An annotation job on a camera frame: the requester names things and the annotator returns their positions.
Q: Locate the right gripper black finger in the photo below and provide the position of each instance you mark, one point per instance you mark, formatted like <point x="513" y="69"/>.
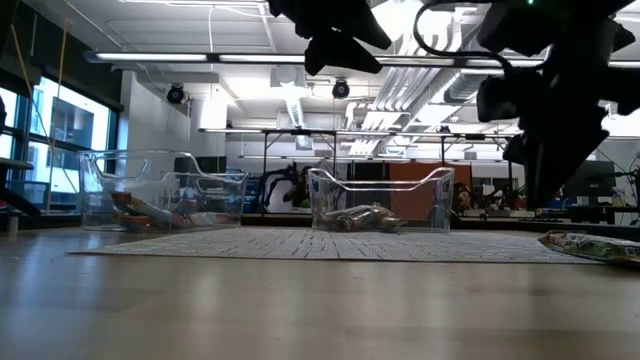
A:
<point x="555" y="160"/>
<point x="517" y="149"/>

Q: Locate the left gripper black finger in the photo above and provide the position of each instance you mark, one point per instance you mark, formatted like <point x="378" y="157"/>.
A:
<point x="370" y="30"/>
<point x="340" y="55"/>

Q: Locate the red-end granola bar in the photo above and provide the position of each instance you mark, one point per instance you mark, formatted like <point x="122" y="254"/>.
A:
<point x="132" y="202"/>
<point x="205" y="218"/>
<point x="145" y="221"/>

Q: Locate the background black robot arm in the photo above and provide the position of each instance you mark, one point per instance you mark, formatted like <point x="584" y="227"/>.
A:
<point x="285" y="185"/>

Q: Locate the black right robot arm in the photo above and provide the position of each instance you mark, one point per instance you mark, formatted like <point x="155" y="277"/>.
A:
<point x="550" y="25"/>

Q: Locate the dark background monitor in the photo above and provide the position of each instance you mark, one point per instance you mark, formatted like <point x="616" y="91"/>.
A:
<point x="592" y="177"/>

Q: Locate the orange background panel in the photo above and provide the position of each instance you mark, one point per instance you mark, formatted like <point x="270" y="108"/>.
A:
<point x="465" y="172"/>

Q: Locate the long ceiling tube light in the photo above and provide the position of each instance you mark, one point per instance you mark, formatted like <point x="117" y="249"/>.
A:
<point x="262" y="58"/>
<point x="150" y="57"/>

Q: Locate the silver ceiling ducts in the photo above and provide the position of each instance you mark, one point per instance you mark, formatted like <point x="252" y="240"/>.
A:
<point x="410" y="87"/>

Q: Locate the clear plastic bin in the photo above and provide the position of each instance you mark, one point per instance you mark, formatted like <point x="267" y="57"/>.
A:
<point x="440" y="200"/>
<point x="100" y="200"/>

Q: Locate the grey woven placemat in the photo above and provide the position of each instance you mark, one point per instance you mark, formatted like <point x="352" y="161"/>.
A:
<point x="325" y="245"/>

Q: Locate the large window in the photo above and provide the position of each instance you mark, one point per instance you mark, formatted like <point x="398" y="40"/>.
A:
<point x="65" y="130"/>

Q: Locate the dark grey desk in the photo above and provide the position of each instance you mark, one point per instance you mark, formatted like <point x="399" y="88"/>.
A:
<point x="12" y="192"/>

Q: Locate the black hanging ceiling camera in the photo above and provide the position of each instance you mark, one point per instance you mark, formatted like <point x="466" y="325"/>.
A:
<point x="340" y="89"/>
<point x="175" y="94"/>

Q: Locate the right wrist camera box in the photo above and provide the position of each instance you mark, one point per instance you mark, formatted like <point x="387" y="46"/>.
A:
<point x="497" y="100"/>

